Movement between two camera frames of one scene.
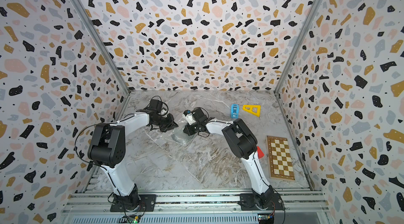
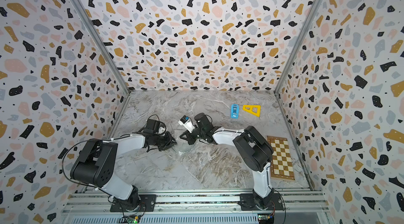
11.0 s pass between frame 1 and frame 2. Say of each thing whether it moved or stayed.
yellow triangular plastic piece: stayed
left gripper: moved
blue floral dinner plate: moved
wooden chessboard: stayed
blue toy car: stayed
